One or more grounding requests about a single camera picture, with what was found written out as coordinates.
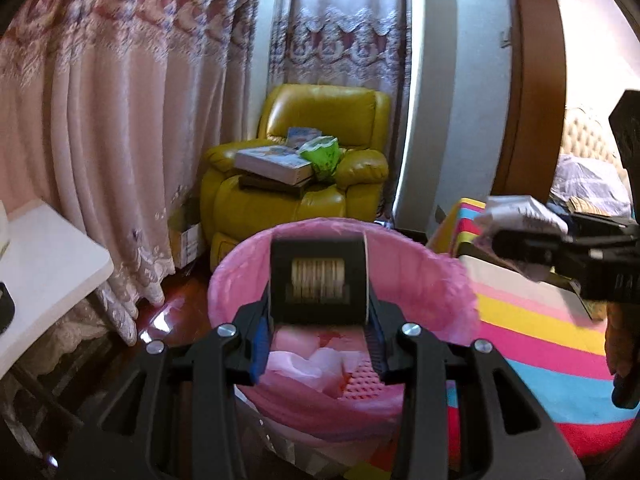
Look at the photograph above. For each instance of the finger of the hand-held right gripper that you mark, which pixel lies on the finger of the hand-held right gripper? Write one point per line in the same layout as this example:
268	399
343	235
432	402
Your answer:
605	226
530	252

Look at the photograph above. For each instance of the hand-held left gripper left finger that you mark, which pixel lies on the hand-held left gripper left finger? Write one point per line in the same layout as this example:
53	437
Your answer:
259	347

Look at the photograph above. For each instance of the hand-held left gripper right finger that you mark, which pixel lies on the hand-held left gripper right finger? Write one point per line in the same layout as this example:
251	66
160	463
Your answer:
377	352

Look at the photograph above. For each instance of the white printed wrapper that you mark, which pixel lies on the white printed wrapper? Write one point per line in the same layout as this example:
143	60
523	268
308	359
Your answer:
520	215

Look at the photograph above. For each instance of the black cardboard box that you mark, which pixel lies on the black cardboard box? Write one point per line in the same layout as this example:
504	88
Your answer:
350	280

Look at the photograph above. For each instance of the pink trash bin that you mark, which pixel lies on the pink trash bin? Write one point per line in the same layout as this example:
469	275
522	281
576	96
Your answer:
440	285

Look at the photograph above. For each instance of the person's right hand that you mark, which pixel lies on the person's right hand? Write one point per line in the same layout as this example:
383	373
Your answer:
625	340

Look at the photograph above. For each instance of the pink foam mesh piece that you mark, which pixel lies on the pink foam mesh piece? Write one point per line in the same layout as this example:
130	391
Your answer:
361	381

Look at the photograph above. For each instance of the rainbow striped tablecloth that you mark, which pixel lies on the rainbow striped tablecloth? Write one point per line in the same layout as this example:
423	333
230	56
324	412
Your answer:
530	340

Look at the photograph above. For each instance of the beige tufted headboard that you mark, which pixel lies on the beige tufted headboard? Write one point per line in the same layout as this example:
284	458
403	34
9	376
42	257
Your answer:
590	130

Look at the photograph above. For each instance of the dark brown book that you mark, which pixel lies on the dark brown book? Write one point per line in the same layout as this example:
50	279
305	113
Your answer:
270	186

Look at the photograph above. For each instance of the green plastic bag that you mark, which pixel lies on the green plastic bag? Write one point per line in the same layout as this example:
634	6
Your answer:
322	157

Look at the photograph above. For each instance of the blue booklet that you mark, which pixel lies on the blue booklet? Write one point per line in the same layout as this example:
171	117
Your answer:
302	135

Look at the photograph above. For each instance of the white table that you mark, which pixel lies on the white table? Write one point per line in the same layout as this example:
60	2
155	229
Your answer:
45	260

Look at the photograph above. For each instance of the yellow leather armchair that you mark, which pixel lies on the yellow leather armchair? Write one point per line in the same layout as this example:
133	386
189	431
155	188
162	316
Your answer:
325	110

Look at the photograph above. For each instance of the pink embroidered curtain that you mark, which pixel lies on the pink embroidered curtain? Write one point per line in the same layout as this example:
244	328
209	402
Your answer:
125	110

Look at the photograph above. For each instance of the sheer lace curtain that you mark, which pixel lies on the sheer lace curtain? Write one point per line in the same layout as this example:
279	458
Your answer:
345	35

